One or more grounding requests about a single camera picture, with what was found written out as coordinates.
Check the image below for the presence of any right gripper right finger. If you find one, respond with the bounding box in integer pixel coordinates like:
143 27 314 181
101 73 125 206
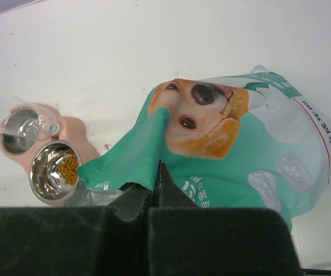
147 163 302 275

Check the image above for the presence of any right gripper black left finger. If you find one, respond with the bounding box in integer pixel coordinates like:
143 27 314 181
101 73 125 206
0 184 153 275

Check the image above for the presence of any green pet food bag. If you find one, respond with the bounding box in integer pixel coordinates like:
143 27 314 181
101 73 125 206
66 66 331 224

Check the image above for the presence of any brown kibble pet food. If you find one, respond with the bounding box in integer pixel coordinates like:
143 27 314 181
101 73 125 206
58 155 79 186

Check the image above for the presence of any pink double pet feeder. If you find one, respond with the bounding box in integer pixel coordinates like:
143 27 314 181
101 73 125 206
0 104 99 189

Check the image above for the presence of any front steel bowl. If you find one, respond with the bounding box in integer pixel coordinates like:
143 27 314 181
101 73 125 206
28 140 81 206

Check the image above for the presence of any steel bowl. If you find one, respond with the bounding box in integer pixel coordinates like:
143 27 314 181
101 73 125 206
0 108 40 155
28 140 81 206

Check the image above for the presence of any rear steel bowl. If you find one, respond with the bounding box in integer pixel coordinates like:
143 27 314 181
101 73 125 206
0 108 40 155

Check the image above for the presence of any clear water bottle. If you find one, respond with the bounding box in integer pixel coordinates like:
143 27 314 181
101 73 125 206
0 93 61 141

